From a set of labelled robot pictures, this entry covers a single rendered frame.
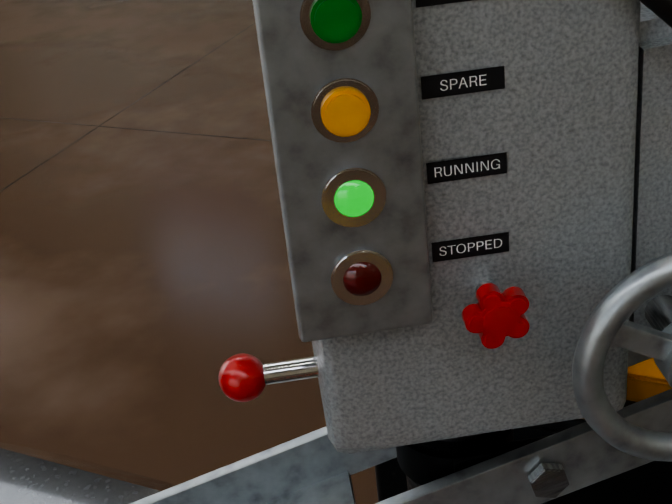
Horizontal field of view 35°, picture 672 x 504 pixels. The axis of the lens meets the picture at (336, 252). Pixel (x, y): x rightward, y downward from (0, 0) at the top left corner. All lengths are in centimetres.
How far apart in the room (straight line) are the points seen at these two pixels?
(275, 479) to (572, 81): 46
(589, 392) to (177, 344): 235
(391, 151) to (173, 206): 314
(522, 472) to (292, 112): 36
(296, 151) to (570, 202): 17
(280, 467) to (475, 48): 45
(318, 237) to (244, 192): 313
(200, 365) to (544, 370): 218
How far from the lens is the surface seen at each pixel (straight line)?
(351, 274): 61
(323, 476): 93
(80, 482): 124
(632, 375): 135
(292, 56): 56
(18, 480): 127
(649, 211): 68
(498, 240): 64
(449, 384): 69
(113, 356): 295
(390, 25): 56
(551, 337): 69
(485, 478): 81
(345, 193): 59
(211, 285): 318
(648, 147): 66
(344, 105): 56
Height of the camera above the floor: 156
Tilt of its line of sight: 28 degrees down
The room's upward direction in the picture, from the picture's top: 6 degrees counter-clockwise
